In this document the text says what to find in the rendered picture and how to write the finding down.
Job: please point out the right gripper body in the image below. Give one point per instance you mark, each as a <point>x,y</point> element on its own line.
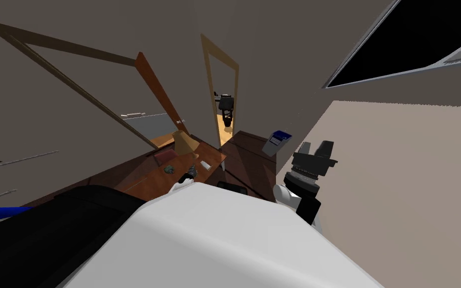
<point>313,164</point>

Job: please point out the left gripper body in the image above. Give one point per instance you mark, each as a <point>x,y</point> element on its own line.
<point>192,171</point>

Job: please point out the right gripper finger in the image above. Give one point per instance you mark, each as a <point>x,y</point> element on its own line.
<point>305,148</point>
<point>325,149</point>

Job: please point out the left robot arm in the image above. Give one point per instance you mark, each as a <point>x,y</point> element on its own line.
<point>34,240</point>

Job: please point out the dark green lumpy object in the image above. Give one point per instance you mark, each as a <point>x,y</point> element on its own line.
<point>169,169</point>

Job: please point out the tan lamp shade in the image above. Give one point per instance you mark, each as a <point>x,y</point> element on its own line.
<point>184,143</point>

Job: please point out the grey and blue box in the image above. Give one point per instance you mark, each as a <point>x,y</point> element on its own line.
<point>275,143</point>

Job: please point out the dark red book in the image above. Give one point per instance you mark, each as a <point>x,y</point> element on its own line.
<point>165,156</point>

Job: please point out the brown wooden table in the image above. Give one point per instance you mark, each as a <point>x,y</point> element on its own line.
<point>154,182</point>

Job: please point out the dark brown cabinet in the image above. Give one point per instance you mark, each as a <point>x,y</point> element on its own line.
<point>250,164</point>

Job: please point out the black office chair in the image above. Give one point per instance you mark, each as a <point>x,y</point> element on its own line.
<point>226,104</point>

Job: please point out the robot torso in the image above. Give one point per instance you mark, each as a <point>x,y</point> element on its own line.
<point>222,244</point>

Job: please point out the brown wooden door leaf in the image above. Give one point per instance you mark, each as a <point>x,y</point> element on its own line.
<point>158,94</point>

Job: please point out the dark window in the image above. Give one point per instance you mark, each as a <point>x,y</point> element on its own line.
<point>398,36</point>

